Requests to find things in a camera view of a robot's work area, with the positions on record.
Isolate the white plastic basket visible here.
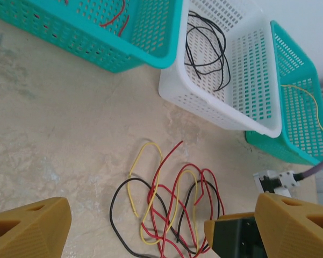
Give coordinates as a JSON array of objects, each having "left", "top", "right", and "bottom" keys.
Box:
[{"left": 158, "top": 0, "right": 283, "bottom": 139}]

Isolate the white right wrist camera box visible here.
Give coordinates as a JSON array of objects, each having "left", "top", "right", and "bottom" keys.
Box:
[{"left": 252, "top": 170, "right": 301, "bottom": 199}]

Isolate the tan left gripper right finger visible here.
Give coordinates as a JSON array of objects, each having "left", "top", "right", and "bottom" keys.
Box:
[{"left": 254, "top": 193, "right": 323, "bottom": 258}]

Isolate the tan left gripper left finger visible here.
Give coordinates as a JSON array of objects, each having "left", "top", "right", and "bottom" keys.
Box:
[{"left": 0, "top": 197, "right": 72, "bottom": 258}]

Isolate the long thin yellow cable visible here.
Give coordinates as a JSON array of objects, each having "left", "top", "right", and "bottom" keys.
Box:
[{"left": 281, "top": 84, "right": 323, "bottom": 139}]

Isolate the long black cable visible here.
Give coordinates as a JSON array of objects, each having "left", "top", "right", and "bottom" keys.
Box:
[{"left": 109, "top": 177, "right": 221, "bottom": 258}]

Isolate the teal plastic basket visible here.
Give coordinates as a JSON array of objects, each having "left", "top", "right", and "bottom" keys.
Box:
[
  {"left": 246, "top": 20, "right": 323, "bottom": 173},
  {"left": 0, "top": 0, "right": 184, "bottom": 74}
]

